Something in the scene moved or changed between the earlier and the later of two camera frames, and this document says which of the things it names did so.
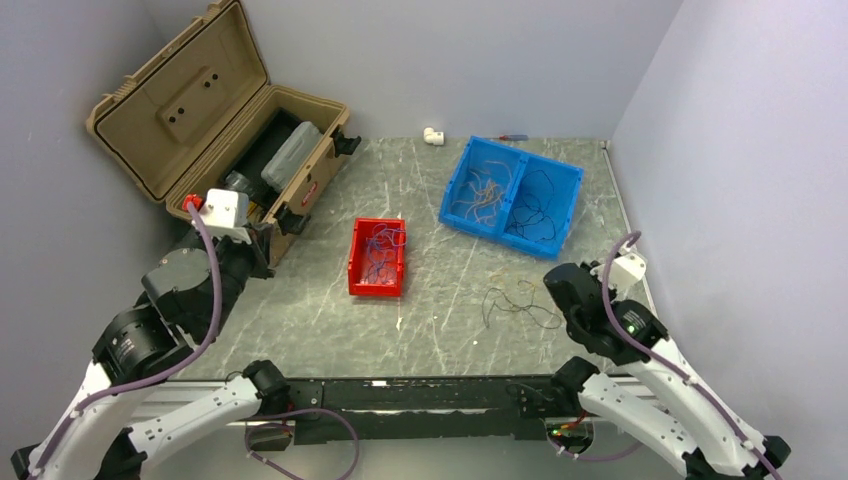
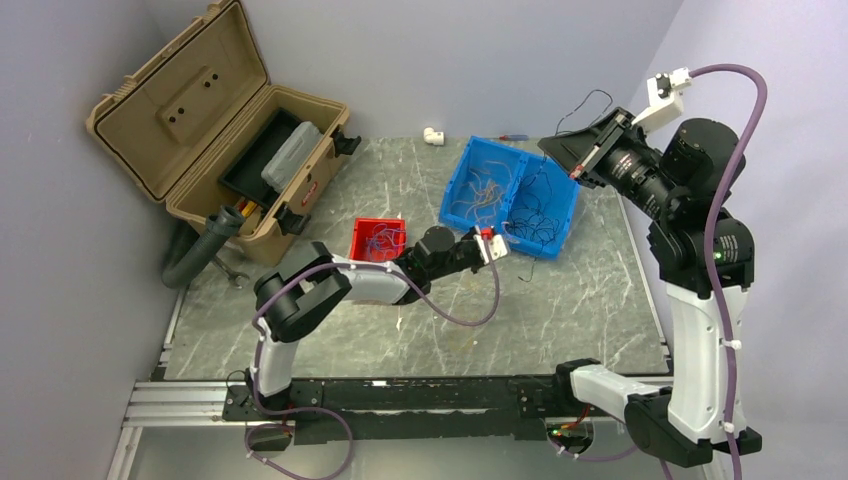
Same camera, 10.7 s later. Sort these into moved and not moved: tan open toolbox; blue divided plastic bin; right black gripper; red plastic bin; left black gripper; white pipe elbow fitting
Moved: left black gripper; right black gripper
Not moved: tan open toolbox; white pipe elbow fitting; red plastic bin; blue divided plastic bin
